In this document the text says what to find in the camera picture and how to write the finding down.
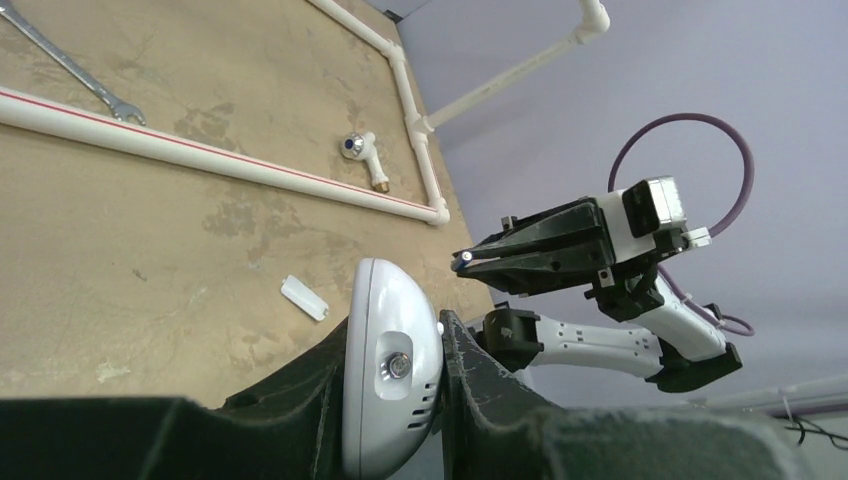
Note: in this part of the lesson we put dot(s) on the white PVC pipe frame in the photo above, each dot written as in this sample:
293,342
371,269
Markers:
43,116

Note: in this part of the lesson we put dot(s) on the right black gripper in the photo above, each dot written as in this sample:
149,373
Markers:
556,249

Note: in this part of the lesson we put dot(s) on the white plastic faucet tap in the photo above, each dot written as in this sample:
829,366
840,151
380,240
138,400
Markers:
360,146

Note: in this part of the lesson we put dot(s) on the silver wrench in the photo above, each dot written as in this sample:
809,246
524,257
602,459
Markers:
118,108

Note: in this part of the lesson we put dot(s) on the white battery compartment cover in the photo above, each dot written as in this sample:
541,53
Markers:
304,298

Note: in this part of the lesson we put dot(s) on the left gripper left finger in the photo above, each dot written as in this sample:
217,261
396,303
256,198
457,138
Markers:
286,426

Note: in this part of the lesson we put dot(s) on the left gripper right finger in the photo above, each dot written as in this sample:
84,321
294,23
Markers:
495,427

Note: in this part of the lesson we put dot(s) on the aluminium table frame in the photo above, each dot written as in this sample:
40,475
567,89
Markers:
816,397

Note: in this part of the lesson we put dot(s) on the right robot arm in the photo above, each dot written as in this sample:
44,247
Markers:
678,347

